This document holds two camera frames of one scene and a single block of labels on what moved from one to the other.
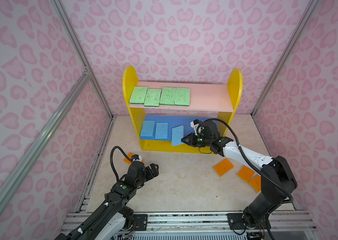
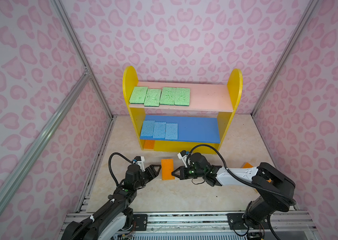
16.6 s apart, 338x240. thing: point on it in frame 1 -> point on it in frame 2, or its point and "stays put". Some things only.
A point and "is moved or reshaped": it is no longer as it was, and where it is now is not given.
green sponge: [138, 94] stays put
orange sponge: [127, 160] -> [149, 145]
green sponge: [182, 96] stays put
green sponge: [167, 96] stays put
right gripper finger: [190, 139] -> [182, 175]
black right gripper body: [203, 140] -> [196, 173]
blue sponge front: [177, 134] -> [171, 131]
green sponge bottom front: [152, 98] stays put
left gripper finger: [155, 169] stays put
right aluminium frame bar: [311, 8] stays put
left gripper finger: [149, 173] stays put
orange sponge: [223, 167] is moved or reshaped
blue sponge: [147, 128] stays put
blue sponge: [161, 130] stays put
